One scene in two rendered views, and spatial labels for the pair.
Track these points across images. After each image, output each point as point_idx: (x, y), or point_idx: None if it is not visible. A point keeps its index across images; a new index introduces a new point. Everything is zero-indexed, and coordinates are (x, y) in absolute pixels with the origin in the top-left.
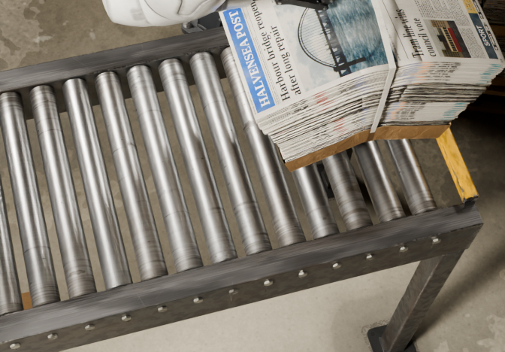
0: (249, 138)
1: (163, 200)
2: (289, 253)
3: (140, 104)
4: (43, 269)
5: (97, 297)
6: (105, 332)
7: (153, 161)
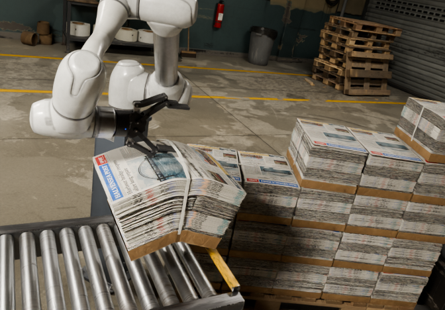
0: (108, 263)
1: (49, 291)
2: None
3: (44, 246)
4: None
5: None
6: None
7: (46, 272)
